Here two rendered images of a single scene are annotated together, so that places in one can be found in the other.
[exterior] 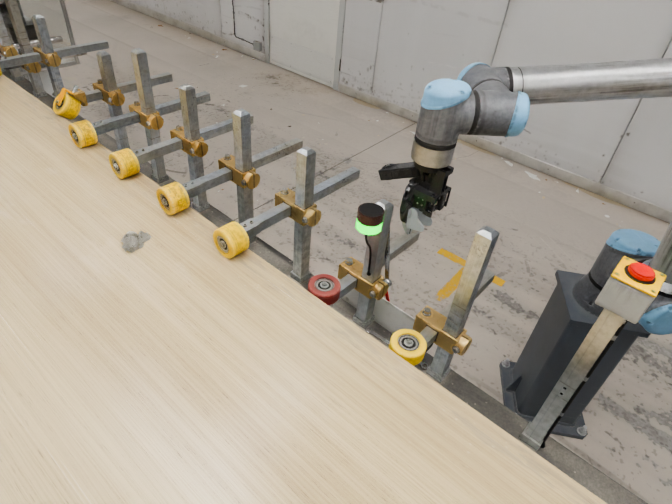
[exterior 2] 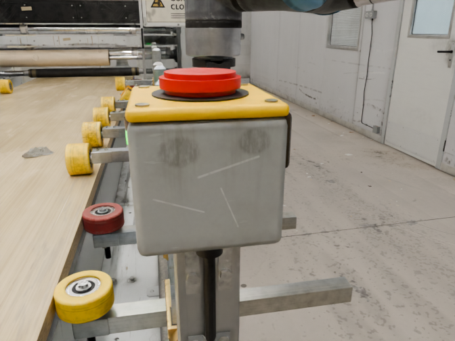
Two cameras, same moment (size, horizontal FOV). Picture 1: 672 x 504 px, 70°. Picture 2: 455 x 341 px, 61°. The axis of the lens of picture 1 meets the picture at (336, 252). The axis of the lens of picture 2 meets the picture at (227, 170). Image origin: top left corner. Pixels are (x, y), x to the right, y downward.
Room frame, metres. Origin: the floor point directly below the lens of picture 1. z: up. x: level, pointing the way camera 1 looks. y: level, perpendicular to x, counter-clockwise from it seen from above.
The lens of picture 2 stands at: (0.48, -0.64, 1.25)
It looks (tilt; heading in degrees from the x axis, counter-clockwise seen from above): 20 degrees down; 42
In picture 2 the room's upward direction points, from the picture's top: straight up
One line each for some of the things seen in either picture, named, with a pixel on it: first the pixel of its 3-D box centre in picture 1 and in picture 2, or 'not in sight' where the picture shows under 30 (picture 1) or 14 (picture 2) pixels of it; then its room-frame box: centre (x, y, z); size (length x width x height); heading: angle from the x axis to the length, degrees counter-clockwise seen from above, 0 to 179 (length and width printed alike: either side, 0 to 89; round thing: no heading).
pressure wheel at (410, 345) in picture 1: (404, 357); (87, 315); (0.69, -0.18, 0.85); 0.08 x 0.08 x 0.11
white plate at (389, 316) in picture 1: (379, 309); not in sight; (0.93, -0.14, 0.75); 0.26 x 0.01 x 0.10; 52
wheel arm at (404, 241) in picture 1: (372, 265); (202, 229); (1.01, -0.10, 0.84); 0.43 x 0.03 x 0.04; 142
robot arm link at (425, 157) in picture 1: (433, 150); (215, 44); (0.96, -0.19, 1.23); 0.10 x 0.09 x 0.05; 142
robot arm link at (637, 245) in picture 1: (627, 260); not in sight; (1.23, -0.93, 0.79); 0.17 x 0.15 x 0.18; 8
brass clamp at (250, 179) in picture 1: (239, 172); not in sight; (1.25, 0.32, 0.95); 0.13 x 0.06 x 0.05; 52
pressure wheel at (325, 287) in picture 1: (323, 299); (105, 233); (0.85, 0.02, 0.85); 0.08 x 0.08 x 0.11
